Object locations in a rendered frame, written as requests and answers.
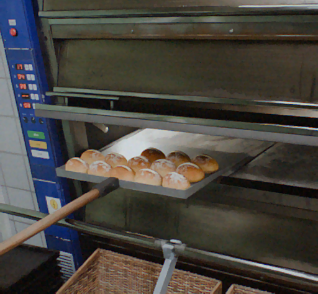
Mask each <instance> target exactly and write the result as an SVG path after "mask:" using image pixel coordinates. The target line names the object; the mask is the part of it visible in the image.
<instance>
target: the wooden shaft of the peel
mask: <svg viewBox="0 0 318 294"><path fill-rule="evenodd" d="M100 195H101V194H100V192H99V191H98V190H97V189H96V188H94V189H93V190H91V191H90V192H88V193H86V194H84V195H82V196H80V197H79V198H77V199H75V200H74V201H72V202H70V203H69V204H67V205H64V207H62V208H60V209H59V210H57V211H55V212H53V213H52V214H50V215H49V216H46V217H45V218H42V219H41V220H39V221H38V222H36V223H34V225H32V226H30V227H28V228H26V229H24V230H23V231H21V232H19V233H17V234H16V235H14V236H12V237H10V238H8V239H7V240H5V241H3V242H1V243H0V256H1V255H3V254H5V253H6V252H8V251H10V250H12V249H14V248H15V247H17V246H19V245H20V244H22V243H24V241H26V240H28V239H30V238H31V237H33V236H35V235H36V234H38V233H40V232H41V231H43V230H45V229H47V228H49V227H51V226H52V225H54V224H55V223H56V222H58V221H60V220H61V219H63V218H64V217H67V216H68V215H70V214H72V213H73V212H75V211H77V210H78V209H80V208H81V207H84V206H85V205H86V204H88V203H89V202H91V201H93V200H94V199H96V198H98V197H100Z"/></svg>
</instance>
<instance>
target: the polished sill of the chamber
mask: <svg viewBox="0 0 318 294"><path fill-rule="evenodd" d="M198 192H204V193H209V194H216V195H223V196H228V197H235V198H242V199H247V200H254V201H258V202H266V203H273V204H277V205H285V206H289V207H293V208H300V209H305V210H312V211H317V212H318V189H311V188H306V187H298V186H293V185H284V184H276V183H271V182H263V181H257V180H250V179H241V178H236V177H228V176H219V177H217V178H215V179H214V180H213V181H211V182H209V183H208V184H206V185H205V186H204V187H202V188H201V189H200V190H198Z"/></svg>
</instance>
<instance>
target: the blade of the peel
mask: <svg viewBox="0 0 318 294"><path fill-rule="evenodd" d="M150 147H154V148H157V149H159V150H161V151H162V152H164V153H165V155H166V157H167V154H168V153H170V152H172V151H176V150H178V151H182V152H184V153H186V154H187V155H188V156H189V158H190V160H192V158H193V157H195V156H196V155H198V154H202V153H204V154H208V155H209V156H211V157H213V158H214V159H215V160H216V161H217V163H218V165H219V167H218V170H217V171H216V172H215V173H213V174H204V175H205V176H204V179H203V180H201V181H199V182H193V183H190V184H191V186H190V187H188V188H187V189H186V190H180V189H173V188H172V187H165V186H162V185H153V184H146V183H141V182H135V181H130V180H123V179H119V184H120V187H123V188H124V189H132V190H138V191H142V192H150V193H153V194H160V195H167V196H171V197H178V198H185V199H186V198H188V197H189V196H190V195H192V194H193V193H196V192H197V191H198V190H200V189H201V188H202V187H204V186H205V185H206V184H208V183H209V182H211V181H213V180H214V179H215V178H217V177H219V176H220V175H221V174H223V173H224V172H225V171H227V170H228V169H230V168H231V167H232V166H234V165H236V164H237V163H238V162H240V161H241V160H243V159H245V158H246V157H247V156H248V155H249V154H244V153H233V152H228V151H218V150H212V149H202V148H191V147H185V146H175V145H166V144H159V143H149V142H143V141H134V140H128V139H124V140H122V141H120V142H118V143H115V144H113V145H110V146H108V147H106V148H103V149H100V150H98V151H100V152H101V153H102V154H103V155H104V157H105V156H106V155H107V154H109V153H111V152H117V153H120V154H122V155H124V157H125V158H126V159H127V161H128V160H129V159H130V158H133V157H135V156H137V155H140V153H141V152H142V151H143V150H144V149H146V148H150ZM65 165H66V164H65ZM65 165H62V166H60V167H58V168H56V172H57V176H59V177H66V178H70V179H77V180H84V181H88V182H95V183H101V182H102V181H104V180H106V179H108V178H109V177H104V176H97V175H92V174H85V173H81V172H77V171H70V170H65Z"/></svg>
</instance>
